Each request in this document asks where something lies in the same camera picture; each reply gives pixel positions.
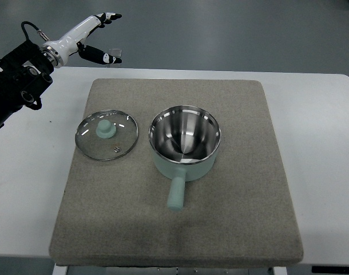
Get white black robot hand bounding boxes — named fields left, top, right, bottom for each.
left=41, top=13, right=122, bottom=68

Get glass lid with green knob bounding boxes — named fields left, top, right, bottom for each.
left=75, top=110, right=139, bottom=161

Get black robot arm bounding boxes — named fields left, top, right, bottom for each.
left=0, top=40, right=54, bottom=129

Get lower floor plate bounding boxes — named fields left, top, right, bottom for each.
left=106, top=63, right=121, bottom=68

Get floor plate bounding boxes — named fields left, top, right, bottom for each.
left=106, top=63, right=121, bottom=68
left=108, top=49, right=122, bottom=58

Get upper floor plate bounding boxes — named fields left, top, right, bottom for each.
left=108, top=49, right=122, bottom=58

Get mint green saucepan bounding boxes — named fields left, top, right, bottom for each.
left=148, top=105, right=221, bottom=211

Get grey felt mat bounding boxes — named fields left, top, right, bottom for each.
left=49, top=79, right=303, bottom=268

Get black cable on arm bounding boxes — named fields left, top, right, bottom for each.
left=21, top=21, right=49, bottom=44

